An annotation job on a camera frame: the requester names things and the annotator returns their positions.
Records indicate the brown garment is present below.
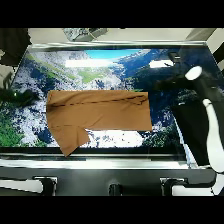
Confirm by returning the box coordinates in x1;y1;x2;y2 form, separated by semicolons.
45;89;154;158

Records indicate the silver frame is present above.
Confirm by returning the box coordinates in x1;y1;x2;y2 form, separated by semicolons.
0;148;224;197

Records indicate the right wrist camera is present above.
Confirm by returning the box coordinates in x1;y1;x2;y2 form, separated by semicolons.
167;51;183;65

